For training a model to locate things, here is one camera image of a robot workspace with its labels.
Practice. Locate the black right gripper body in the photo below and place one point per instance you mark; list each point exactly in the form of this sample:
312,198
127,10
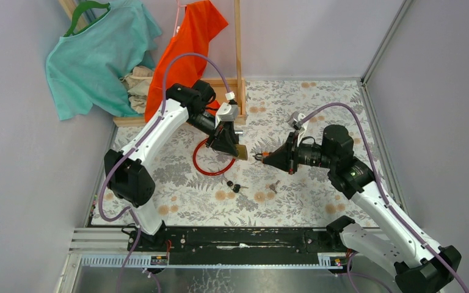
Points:
306,154

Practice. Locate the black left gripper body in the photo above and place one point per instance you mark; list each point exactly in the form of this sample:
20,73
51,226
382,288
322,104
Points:
204,124

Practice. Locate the brass padlock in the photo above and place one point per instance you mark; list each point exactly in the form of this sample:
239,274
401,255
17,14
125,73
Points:
242,153

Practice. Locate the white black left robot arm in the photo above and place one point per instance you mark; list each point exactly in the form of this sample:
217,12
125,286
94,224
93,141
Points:
128,169

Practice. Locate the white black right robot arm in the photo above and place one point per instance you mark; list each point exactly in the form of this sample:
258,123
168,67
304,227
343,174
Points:
417,262

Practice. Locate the orange black padlock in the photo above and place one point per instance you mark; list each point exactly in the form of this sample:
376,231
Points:
258,156

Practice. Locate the floral table mat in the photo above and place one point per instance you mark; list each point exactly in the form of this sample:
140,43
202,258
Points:
307,198

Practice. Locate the wooden clothes rack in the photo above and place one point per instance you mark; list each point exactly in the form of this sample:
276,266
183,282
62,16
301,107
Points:
238,87

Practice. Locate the black headed keys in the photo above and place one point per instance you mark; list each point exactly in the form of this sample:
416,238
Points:
234,188

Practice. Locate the beige crumpled cloth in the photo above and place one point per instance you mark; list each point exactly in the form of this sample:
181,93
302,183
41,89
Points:
137,84

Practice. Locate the pink clothes hanger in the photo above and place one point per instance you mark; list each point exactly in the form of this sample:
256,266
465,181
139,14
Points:
180,13

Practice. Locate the orange shirt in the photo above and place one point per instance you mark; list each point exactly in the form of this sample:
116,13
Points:
202,22

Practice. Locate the teal shirt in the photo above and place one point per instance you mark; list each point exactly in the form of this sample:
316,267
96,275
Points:
85,69

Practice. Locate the green clothes hanger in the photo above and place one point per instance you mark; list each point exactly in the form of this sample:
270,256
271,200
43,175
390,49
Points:
78,13

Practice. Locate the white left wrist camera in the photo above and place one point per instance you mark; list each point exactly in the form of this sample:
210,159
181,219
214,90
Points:
227,113

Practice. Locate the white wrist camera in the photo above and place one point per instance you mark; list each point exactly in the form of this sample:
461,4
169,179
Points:
227,113
296,121

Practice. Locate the silver keys on ring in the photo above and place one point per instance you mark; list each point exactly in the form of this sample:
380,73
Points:
273,186

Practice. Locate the red cable lock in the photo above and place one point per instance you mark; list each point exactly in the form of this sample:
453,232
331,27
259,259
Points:
210,162

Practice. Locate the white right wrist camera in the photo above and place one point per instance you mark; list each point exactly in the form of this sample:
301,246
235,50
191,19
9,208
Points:
296,121

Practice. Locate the aluminium frame rail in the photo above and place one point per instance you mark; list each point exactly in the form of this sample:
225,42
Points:
394,26

